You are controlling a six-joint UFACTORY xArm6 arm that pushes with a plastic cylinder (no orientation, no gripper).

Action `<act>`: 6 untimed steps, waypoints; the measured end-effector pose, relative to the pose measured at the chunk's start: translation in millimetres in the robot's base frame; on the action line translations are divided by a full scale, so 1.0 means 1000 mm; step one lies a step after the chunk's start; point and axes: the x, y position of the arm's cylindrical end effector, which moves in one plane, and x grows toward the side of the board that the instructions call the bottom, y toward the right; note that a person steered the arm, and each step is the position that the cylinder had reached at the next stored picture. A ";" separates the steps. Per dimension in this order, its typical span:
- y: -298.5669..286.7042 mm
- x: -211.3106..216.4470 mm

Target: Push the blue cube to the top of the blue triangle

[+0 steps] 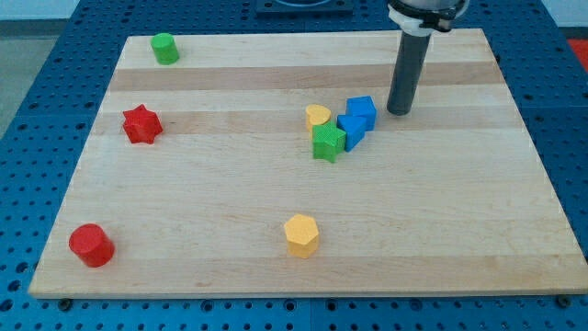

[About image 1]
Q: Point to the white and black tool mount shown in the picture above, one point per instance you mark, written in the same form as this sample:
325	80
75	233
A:
419	18

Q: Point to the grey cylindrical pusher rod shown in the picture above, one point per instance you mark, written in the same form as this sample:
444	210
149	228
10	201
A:
406	74

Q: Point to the blue cube block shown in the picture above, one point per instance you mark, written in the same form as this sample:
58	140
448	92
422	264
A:
363	107

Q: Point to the blue triangle block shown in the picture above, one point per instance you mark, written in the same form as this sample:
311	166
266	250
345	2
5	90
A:
354	128

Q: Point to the yellow heart block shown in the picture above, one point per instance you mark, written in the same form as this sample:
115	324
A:
316	115

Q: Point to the green star block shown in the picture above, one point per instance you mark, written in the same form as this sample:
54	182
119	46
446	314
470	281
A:
328	141

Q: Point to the wooden board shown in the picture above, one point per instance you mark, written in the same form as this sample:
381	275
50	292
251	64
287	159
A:
450	200

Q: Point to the yellow hexagon block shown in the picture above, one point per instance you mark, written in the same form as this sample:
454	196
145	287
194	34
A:
302	235

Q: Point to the green cylinder block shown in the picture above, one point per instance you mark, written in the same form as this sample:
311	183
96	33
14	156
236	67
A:
164	48

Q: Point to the red star block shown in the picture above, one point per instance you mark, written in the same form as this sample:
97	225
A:
141	125

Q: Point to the red cylinder block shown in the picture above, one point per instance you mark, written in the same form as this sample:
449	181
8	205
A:
91	245

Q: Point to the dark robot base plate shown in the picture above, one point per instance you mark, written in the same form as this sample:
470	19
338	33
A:
299	7

